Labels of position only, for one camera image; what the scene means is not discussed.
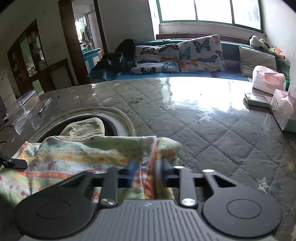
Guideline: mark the blue white small cabinet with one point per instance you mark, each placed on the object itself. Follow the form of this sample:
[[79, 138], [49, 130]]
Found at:
[[91, 58]]

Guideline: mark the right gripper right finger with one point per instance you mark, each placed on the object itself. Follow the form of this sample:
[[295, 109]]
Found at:
[[181, 178]]

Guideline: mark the blue sofa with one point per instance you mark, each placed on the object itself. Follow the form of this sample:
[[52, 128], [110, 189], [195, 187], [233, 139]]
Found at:
[[231, 56]]

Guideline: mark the butterfly pillow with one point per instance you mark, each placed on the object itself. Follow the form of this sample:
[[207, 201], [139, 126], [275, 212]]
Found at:
[[156, 59], [202, 54]]

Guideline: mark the white plush toy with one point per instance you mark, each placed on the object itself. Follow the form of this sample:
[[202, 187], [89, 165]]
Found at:
[[258, 43]]

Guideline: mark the flat book under tissues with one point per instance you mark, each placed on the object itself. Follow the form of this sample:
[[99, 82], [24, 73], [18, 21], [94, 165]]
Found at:
[[258, 100]]

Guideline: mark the clear plastic storage box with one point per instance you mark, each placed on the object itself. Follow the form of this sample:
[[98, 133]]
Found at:
[[24, 105]]

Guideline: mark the butterfly pillow left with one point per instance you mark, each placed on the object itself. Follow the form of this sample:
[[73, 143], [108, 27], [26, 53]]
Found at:
[[156, 59]]

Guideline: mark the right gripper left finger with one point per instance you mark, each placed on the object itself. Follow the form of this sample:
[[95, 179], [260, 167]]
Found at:
[[114, 179]]

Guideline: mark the window with green frame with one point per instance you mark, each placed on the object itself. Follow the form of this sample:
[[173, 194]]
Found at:
[[243, 14]]

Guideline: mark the white refrigerator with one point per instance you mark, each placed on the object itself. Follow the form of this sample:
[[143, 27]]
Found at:
[[6, 90]]

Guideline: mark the dark wooden cabinet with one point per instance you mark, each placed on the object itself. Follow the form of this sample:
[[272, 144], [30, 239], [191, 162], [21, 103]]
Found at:
[[28, 63]]

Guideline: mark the pink tissue pack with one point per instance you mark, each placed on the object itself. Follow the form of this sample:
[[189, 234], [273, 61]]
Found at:
[[268, 80]]

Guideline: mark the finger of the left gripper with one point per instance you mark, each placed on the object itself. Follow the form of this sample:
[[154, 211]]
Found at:
[[12, 163]]

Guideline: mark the patterned green child shirt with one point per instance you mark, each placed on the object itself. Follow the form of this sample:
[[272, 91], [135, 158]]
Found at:
[[83, 146]]

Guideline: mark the butterfly pillow right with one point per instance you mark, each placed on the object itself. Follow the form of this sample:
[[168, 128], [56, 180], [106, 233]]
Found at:
[[202, 54]]

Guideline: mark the black clothes pile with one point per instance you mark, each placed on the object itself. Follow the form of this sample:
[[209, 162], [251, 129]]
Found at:
[[117, 61]]

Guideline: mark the grey cushion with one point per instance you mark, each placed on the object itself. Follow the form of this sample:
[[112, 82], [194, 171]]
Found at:
[[250, 58]]

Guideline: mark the orange green plush toys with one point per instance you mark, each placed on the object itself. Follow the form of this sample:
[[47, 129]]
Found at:
[[278, 52]]

